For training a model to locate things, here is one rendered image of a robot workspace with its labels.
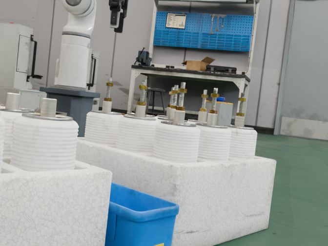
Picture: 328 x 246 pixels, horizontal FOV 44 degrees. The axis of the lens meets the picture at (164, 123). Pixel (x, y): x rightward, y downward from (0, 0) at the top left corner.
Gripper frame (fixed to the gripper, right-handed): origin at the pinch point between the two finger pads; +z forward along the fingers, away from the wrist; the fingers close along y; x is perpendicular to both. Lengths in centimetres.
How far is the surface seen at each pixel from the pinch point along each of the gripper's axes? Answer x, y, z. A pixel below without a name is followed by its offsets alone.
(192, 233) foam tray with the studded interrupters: 23, 21, 43
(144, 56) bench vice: -39, -459, -41
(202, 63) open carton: 41, -477, -42
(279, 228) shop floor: 47, -6, 47
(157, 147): 14.2, 18.3, 27.0
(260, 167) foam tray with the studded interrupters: 38.9, 2.4, 30.8
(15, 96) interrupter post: -10.2, 32.2, 19.4
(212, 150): 26.0, 11.0, 27.0
